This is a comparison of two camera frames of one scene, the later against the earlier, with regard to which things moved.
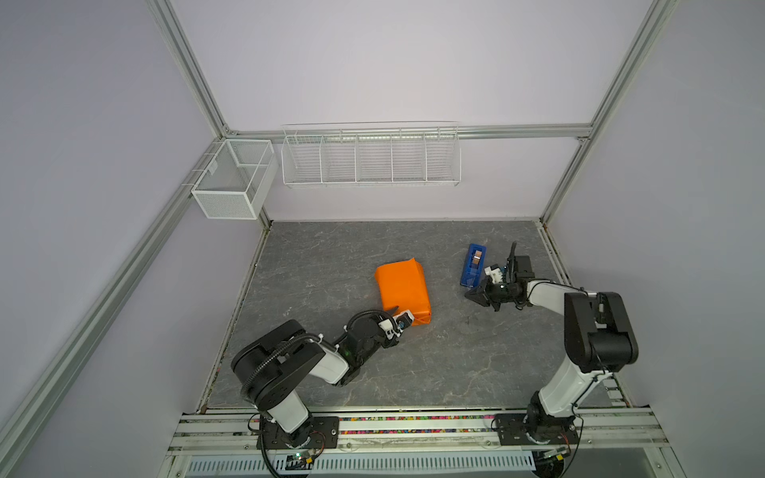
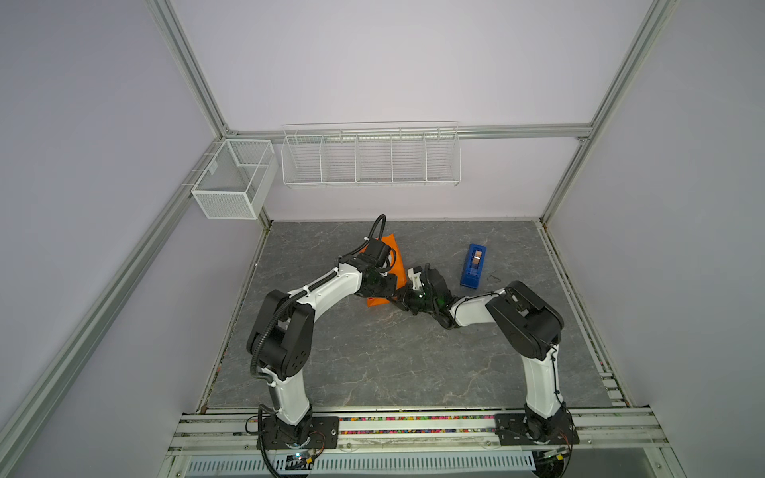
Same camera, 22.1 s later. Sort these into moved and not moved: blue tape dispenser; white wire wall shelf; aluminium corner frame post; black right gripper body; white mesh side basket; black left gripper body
Moved: black right gripper body; black left gripper body
Not moved: aluminium corner frame post; white wire wall shelf; white mesh side basket; blue tape dispenser
